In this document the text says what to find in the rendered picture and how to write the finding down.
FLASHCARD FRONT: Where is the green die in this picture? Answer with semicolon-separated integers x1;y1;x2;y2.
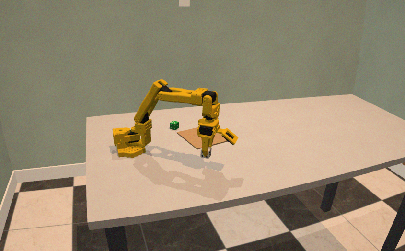
170;121;179;130

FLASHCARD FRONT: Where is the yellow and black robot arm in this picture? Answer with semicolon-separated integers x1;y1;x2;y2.
114;79;220;158

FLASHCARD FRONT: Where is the tan flat mat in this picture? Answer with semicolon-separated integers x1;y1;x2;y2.
177;127;227;149

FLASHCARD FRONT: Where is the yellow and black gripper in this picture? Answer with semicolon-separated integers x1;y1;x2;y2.
197;117;238;157

